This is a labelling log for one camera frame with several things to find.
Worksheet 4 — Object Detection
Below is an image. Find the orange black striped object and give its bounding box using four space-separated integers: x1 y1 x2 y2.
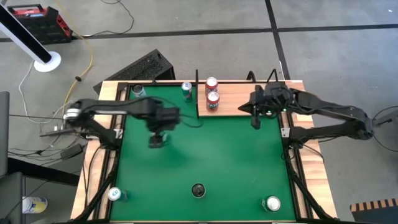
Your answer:
349 197 398 224

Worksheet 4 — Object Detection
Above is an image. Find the white floor stand black panel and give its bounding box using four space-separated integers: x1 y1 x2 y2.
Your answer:
0 2 62 73

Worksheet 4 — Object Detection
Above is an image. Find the yellow cable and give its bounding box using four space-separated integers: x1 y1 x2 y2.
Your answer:
54 0 95 110

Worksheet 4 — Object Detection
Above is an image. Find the black perforated computer tower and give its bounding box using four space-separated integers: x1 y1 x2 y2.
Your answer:
93 49 176 95

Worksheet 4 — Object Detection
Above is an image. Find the green Sprite can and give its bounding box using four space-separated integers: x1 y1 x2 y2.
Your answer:
260 195 282 213
181 81 194 103

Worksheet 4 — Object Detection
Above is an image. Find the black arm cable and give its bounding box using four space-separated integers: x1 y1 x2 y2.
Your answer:
177 113 204 129

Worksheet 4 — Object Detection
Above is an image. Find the black power adapter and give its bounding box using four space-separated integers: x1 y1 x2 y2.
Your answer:
60 144 84 160

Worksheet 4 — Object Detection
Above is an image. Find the white floor cable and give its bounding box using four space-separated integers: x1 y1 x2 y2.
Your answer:
17 60 68 126

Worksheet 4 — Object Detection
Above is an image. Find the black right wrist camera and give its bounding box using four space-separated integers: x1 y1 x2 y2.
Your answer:
254 84 266 105

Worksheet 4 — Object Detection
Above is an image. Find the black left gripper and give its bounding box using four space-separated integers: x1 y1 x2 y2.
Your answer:
144 105 182 149

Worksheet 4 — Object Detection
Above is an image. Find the black floor cable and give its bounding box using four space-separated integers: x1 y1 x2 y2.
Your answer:
71 0 136 37

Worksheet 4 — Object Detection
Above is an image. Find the blue Red Bull can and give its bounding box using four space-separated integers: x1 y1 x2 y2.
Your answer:
107 186 129 202

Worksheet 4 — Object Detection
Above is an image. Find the red Fanta can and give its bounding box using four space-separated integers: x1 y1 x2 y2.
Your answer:
206 91 221 112
205 77 219 93

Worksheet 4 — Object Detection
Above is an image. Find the red and black toolbox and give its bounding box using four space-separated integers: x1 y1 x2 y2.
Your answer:
7 3 74 45

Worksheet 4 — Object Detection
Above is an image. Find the white yellow wipes container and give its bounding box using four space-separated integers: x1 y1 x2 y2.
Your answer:
22 196 49 215

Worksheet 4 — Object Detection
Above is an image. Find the white Celsius can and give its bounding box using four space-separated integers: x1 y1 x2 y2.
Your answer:
131 83 147 99
191 182 206 199

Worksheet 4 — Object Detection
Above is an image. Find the gray cabinet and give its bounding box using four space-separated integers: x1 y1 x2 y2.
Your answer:
0 91 26 224

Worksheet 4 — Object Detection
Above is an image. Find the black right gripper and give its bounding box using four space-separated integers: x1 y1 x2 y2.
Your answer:
238 81 295 131

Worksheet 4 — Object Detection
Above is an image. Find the wooden shelf board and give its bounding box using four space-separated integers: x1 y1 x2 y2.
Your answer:
198 82 282 118

